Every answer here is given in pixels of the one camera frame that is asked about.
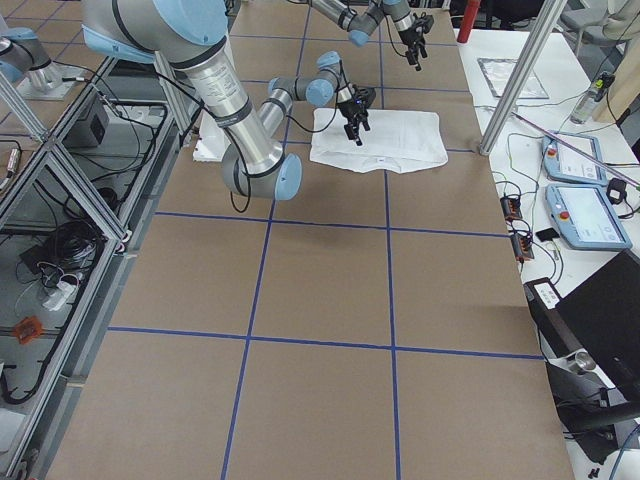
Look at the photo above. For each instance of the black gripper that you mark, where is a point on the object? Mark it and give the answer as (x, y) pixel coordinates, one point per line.
(409, 38)
(349, 111)

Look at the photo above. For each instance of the white long-sleeve printed shirt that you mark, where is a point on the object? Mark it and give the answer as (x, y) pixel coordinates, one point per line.
(397, 141)

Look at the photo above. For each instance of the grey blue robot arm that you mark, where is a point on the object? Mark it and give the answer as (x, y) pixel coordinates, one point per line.
(192, 35)
(360, 26)

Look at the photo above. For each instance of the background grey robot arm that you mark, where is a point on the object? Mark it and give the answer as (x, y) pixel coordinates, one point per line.
(25, 61)

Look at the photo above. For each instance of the red fire extinguisher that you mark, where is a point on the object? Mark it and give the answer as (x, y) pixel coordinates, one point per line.
(470, 13)

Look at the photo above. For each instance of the black relay module upper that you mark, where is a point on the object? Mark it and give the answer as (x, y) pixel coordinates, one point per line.
(511, 208)

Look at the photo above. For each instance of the black relay module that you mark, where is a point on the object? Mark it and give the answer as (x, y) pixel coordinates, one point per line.
(511, 208)
(522, 247)

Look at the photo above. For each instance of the upper blue teach pendant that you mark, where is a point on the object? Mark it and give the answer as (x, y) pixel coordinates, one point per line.
(563, 164)

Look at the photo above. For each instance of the blue teach pendant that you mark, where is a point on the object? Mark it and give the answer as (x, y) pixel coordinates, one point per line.
(563, 164)
(584, 218)

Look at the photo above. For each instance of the black relay module lower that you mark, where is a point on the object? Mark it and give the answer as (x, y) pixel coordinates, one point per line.
(522, 247)

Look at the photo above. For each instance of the lower blue teach pendant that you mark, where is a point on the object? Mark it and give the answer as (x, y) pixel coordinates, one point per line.
(584, 218)

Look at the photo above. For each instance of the black laptop computer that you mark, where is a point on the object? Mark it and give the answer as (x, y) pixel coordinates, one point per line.
(601, 316)

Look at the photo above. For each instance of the white power strip on floor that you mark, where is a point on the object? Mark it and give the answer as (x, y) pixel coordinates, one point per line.
(58, 297)

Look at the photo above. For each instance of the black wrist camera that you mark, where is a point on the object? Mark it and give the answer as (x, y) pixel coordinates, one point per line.
(363, 96)

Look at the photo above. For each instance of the grey aluminium frame post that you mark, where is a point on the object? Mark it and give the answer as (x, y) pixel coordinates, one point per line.
(544, 24)

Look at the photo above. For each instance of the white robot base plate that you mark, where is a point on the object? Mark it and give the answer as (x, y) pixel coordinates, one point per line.
(212, 142)

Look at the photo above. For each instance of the orange object under frame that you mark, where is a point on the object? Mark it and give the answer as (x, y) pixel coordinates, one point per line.
(28, 329)

